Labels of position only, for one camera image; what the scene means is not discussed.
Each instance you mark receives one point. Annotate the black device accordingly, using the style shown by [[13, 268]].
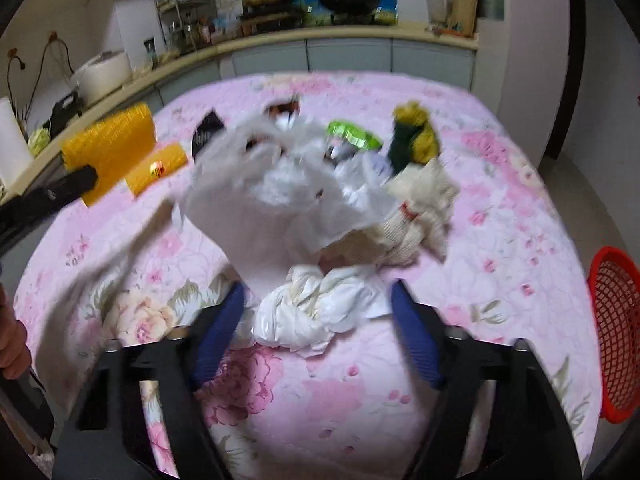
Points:
[[65, 107]]

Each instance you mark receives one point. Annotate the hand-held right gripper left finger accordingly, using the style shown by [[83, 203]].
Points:
[[220, 332]]

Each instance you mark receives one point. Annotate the cream knit cloth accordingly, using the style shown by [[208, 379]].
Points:
[[425, 205]]

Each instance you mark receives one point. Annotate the green wrapper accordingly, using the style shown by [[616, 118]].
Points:
[[350, 132]]

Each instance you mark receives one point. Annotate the white cloth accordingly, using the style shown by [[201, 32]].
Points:
[[320, 310]]

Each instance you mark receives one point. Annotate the white rice cooker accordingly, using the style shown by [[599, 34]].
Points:
[[100, 77]]

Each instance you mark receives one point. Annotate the large white plastic bag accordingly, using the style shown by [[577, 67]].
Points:
[[260, 200]]

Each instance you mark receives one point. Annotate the yellow green cloth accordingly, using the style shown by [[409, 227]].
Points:
[[415, 135]]

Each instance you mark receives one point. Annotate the beige cabinet counter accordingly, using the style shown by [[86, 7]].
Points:
[[300, 36]]

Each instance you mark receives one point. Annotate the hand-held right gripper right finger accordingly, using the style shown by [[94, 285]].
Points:
[[415, 337]]

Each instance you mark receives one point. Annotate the yellow towel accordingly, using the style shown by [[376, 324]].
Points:
[[110, 145]]

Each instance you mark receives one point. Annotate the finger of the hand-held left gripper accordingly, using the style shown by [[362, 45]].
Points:
[[55, 191]]

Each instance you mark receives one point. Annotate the pink floral blanket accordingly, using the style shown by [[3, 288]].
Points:
[[500, 260]]

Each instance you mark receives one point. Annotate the red plastic mesh basket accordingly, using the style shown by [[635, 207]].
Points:
[[615, 310]]

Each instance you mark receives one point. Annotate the white printed wrapper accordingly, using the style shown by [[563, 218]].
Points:
[[372, 167]]

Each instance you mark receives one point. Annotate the person's left hand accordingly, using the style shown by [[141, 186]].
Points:
[[11, 345]]

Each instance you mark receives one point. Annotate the black packet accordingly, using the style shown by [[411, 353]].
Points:
[[205, 130]]

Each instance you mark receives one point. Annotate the translucent plastic jug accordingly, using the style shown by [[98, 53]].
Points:
[[436, 7]]

